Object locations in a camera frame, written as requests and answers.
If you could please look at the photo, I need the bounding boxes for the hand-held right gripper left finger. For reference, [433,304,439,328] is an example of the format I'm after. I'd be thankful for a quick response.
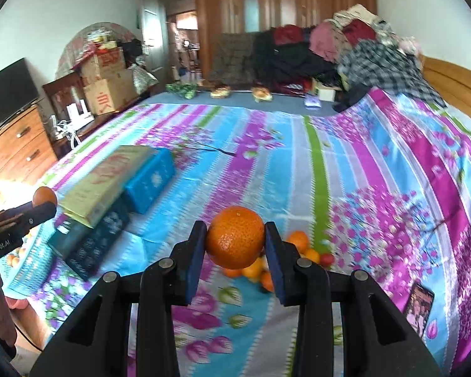
[29,220,208,377]

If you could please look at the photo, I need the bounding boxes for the dark blue patterned box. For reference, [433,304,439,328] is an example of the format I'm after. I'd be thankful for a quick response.
[47,198,131,281]

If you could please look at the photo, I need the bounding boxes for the pile of small oranges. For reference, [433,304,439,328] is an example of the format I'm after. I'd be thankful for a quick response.
[220,230,335,293]

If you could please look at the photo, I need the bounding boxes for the pile of clothes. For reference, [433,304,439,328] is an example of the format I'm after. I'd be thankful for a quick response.
[254,4,446,112]

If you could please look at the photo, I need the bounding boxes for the wooden dresser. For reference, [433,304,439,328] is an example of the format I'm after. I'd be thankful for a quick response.
[0,104,60,207]

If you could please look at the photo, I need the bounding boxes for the floral striped bedsheet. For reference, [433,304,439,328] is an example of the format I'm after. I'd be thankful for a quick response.
[4,86,471,377]

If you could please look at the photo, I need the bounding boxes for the person's left hand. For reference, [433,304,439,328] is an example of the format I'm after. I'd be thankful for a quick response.
[0,267,18,349]

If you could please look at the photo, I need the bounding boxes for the dark plaid blanket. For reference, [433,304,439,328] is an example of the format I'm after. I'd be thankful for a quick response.
[207,31,260,88]

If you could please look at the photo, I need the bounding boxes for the small orange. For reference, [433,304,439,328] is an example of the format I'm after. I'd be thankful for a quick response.
[33,186,58,207]

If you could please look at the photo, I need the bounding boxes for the yellow-green flat box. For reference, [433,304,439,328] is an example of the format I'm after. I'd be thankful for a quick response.
[58,145,158,228]

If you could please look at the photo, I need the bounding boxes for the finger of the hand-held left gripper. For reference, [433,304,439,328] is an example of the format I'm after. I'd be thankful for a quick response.
[0,201,58,241]

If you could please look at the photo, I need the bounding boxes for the cardboard box with red print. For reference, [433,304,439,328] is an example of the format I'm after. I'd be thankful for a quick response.
[79,46,127,84]

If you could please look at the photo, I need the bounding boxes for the silver gift bag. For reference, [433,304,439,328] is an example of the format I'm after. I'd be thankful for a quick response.
[131,64,160,96]

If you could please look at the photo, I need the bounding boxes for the white router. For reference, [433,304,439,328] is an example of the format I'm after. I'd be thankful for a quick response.
[64,100,95,125]

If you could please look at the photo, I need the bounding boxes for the black television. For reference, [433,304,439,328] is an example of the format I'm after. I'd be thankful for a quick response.
[0,57,41,139]

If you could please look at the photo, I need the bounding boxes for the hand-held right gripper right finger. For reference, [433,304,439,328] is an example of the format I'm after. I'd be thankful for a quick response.
[264,222,444,377]

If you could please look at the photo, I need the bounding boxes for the heap of oranges and plums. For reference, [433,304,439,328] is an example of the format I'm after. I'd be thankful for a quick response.
[6,245,27,268]

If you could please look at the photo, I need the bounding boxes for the round floral tabletop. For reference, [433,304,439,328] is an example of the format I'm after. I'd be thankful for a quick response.
[55,21,143,84]

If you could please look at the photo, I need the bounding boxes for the smartphone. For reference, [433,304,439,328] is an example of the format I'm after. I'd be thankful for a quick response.
[403,281,436,342]

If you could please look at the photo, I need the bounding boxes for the bright blue patterned box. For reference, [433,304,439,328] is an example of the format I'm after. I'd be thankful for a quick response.
[122,148,176,214]

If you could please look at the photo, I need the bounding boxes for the yellow snack bag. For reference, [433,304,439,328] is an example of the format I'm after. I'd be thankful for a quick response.
[251,86,274,103]

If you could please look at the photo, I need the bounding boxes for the large orange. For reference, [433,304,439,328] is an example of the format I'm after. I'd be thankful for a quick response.
[205,206,266,270]

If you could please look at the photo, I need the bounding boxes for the green snack bag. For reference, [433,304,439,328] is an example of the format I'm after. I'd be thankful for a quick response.
[165,81,199,100]

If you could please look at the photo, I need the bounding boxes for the white cables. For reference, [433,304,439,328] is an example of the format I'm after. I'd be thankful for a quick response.
[52,119,85,148]

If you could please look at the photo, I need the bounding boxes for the brown wooden wardrobe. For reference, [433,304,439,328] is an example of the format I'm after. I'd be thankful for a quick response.
[194,0,378,81]

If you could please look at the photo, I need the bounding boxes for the wooden headboard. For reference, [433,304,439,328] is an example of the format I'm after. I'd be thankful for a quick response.
[419,56,471,131]

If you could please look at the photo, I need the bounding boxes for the large plain cardboard box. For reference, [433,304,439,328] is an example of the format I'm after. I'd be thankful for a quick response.
[82,71,139,116]

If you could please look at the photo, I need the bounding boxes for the dark wooden side cabinet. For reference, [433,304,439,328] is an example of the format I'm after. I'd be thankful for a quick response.
[42,71,150,158]

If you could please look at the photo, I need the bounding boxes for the grey room door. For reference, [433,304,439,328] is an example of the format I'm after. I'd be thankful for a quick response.
[136,0,170,96]

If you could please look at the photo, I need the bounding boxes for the light blue plastic basket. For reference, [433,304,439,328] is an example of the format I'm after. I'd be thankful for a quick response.
[5,232,42,293]

